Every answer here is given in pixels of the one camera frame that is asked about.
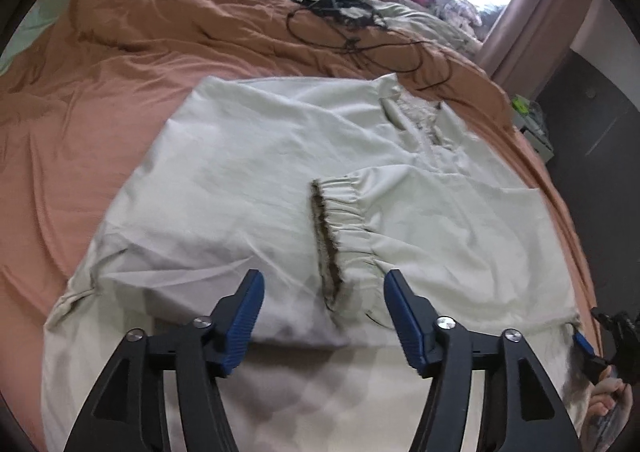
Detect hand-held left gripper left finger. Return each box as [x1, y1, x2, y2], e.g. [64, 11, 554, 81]
[62, 269, 265, 452]

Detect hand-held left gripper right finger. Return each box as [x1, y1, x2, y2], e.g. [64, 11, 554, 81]
[384, 269, 571, 452]

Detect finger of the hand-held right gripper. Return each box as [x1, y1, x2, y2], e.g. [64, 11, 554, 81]
[571, 329, 608, 383]

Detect white jacket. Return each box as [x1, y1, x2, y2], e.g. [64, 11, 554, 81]
[40, 73, 583, 452]

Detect person's right hand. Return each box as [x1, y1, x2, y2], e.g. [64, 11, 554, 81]
[585, 378, 636, 438]

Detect white nightstand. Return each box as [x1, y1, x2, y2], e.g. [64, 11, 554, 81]
[510, 94, 556, 163]

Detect orange blanket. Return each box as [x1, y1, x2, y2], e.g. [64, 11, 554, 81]
[0, 0, 603, 353]

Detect beige grey quilt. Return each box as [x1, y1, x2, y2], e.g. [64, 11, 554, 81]
[210, 0, 481, 57]

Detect pink curtain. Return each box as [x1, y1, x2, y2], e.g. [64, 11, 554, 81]
[477, 0, 601, 97]

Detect light green pillow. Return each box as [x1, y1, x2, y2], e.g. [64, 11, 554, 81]
[0, 0, 66, 75]

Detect black cables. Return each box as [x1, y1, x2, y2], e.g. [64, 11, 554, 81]
[287, 0, 451, 92]

